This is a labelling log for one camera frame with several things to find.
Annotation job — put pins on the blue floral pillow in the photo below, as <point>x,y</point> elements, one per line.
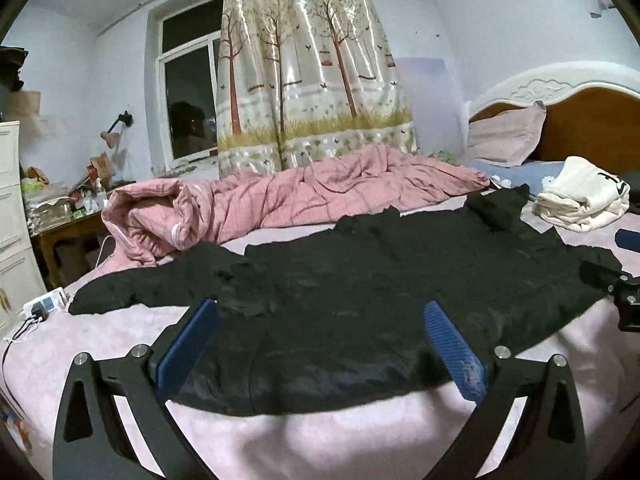
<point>533,174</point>

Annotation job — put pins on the cluttered wooden desk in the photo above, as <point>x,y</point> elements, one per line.
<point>65,224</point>

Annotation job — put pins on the white drawer cabinet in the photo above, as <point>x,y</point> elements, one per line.
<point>21,280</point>

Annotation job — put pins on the black shiny jacket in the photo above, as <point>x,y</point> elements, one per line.
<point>335,319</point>

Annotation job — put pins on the white power strip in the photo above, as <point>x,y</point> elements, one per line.
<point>41,307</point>

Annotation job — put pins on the pink pillow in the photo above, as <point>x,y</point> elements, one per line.
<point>507,139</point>

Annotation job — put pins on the pink quilt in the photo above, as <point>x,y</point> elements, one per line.
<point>152,219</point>

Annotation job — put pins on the pink desk lamp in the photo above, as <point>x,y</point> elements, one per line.
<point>112,135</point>

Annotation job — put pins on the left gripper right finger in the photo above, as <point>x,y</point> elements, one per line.
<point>549,439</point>

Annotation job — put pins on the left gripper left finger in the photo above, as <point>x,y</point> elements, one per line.
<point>90,440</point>

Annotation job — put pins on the white and wood headboard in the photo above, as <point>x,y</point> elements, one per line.
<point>592,110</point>

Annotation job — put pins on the tree print curtain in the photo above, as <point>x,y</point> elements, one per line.
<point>302,80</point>

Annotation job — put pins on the white framed window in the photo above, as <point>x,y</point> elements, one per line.
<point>181,65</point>

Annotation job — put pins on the pink floral bed sheet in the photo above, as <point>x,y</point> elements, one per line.
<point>400,438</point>

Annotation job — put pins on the folded cream sweatshirt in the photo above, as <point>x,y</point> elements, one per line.
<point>583,197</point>

